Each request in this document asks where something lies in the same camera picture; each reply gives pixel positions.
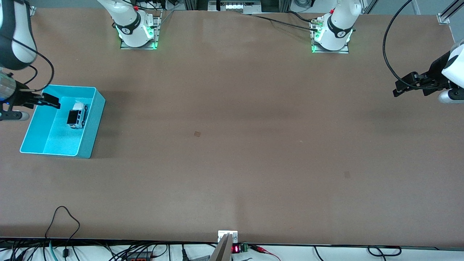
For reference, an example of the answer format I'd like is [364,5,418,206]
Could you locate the white jeep toy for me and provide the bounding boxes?
[66,102,88,129]

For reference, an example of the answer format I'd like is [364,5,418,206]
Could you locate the turquoise plastic bin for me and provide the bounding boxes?
[20,84,106,159]

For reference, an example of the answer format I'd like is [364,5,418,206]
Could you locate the aluminium equipment rack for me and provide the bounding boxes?
[183,0,292,14]

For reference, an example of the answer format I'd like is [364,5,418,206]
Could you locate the red clip leads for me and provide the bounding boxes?
[249,245,281,261]

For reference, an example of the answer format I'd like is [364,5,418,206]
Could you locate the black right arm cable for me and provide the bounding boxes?
[0,34,55,95]

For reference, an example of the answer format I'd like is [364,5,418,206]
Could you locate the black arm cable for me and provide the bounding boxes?
[0,34,55,95]
[383,0,415,90]

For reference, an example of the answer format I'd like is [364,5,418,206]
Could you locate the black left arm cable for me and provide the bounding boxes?
[383,0,415,90]

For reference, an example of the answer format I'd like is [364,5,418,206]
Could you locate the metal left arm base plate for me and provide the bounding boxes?
[311,18,349,54]

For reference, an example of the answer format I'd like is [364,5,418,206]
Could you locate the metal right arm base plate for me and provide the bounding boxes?
[120,10,162,50]

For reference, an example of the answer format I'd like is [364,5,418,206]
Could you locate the looped thin black cable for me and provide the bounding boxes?
[45,206,81,258]

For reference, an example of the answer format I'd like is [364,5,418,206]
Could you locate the black cable across table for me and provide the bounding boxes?
[250,11,320,32]

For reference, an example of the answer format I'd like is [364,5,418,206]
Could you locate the coiled black cable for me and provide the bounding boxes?
[367,246,402,258]

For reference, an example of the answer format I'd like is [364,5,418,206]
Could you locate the white mounting bracket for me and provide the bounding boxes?
[218,231,239,243]

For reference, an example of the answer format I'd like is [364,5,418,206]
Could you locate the grey camera mount bar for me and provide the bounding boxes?
[210,233,233,261]

